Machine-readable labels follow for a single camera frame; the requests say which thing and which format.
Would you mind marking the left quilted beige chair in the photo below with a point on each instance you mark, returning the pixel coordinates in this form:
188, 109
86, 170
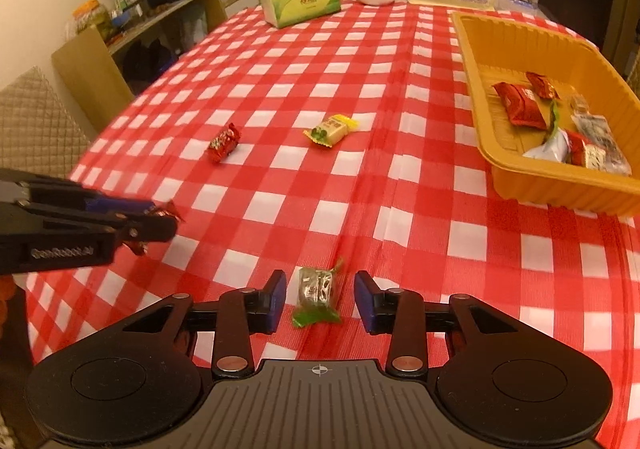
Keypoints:
38, 134

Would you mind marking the small red candy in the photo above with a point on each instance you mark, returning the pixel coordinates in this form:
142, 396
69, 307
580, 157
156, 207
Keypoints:
158, 224

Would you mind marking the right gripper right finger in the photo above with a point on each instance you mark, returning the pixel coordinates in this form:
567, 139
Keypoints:
494, 377

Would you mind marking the blue gum pack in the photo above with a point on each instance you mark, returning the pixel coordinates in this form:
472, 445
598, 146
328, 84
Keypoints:
518, 6

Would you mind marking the red clear brown candy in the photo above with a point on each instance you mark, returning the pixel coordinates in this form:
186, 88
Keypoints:
223, 143

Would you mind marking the yellow green candy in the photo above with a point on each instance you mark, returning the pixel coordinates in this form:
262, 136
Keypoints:
332, 130

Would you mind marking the red white checkered tablecloth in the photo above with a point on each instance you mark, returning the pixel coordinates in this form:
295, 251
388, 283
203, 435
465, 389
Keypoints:
407, 197

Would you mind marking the red twisted candy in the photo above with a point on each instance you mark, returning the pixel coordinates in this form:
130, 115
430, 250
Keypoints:
542, 86

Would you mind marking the left hand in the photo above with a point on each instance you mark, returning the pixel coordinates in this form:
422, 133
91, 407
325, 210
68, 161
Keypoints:
7, 291

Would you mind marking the large red snack packet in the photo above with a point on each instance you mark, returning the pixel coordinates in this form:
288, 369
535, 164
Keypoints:
521, 106

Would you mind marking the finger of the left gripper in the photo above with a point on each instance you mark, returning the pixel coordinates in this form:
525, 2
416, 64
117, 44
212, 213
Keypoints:
45, 190
112, 221

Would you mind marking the wooden shelf unit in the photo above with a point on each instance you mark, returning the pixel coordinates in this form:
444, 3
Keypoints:
92, 69

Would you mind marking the silver green snack bag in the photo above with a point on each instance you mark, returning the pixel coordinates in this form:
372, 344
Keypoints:
555, 146

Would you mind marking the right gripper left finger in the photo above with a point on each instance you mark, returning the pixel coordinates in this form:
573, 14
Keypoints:
146, 374

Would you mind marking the clear dark snack packet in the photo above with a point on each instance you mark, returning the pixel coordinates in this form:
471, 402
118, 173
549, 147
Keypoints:
597, 131

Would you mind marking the orange plastic tray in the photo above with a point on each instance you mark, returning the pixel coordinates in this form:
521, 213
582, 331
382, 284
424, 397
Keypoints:
498, 50

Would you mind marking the red white snack packet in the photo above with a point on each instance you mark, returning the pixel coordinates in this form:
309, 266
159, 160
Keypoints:
583, 153

